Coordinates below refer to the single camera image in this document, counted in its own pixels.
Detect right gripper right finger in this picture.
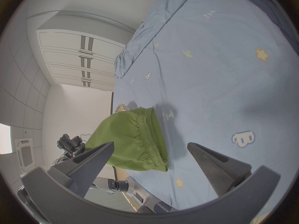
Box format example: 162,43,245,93
187,142,253,198

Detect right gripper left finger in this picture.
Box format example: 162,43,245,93
46,141,114,198

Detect green shorts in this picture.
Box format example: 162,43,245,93
85,107,169,172

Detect round woven basket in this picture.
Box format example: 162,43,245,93
114,103,129,113

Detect dark blue garment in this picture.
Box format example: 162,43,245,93
231,0,299,55

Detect white ceiling air vent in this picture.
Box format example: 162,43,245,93
15,138,38,171

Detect white wardrobe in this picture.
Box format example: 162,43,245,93
36,30,126,93

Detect pale blue quilt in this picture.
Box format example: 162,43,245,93
114,0,199,79

